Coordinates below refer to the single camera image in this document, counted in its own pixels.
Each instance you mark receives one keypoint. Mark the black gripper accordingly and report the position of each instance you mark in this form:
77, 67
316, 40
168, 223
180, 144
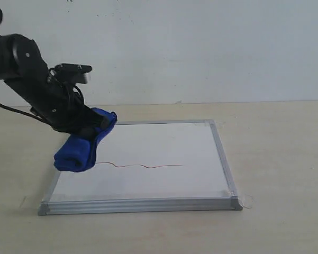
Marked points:
60, 105

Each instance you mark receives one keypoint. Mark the blue microfiber cloth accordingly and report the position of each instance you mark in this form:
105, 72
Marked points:
78, 154

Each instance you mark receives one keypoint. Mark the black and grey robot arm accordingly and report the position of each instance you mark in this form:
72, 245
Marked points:
21, 57

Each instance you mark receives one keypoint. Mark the aluminium framed whiteboard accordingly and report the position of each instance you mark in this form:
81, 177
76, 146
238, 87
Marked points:
150, 166

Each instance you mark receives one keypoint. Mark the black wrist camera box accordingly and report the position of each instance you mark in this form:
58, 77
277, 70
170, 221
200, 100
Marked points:
72, 73

